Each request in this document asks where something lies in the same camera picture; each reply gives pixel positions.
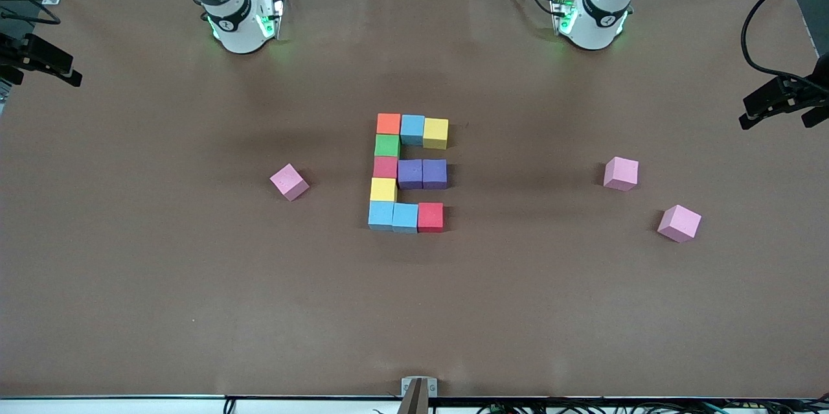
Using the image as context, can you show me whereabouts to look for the yellow foam block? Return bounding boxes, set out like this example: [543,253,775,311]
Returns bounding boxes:
[370,178,398,203]
[423,118,449,150]

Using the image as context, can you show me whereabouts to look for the blue foam block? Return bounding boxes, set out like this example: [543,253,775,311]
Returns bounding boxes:
[392,203,420,235]
[368,201,395,232]
[400,115,426,146]

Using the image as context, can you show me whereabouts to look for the purple foam block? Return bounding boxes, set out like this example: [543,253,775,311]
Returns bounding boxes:
[397,159,424,190]
[422,159,448,190]

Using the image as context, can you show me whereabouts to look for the pink foam block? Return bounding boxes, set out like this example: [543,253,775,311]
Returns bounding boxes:
[604,156,639,192]
[657,204,702,244]
[270,163,310,201]

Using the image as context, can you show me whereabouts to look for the large table mat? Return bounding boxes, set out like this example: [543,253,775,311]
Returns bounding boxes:
[0,0,829,398]

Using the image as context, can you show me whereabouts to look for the white table frame rail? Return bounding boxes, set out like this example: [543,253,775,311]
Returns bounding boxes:
[0,397,829,414]

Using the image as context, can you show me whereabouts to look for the small metal bracket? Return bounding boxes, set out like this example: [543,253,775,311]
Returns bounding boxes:
[401,376,438,414]

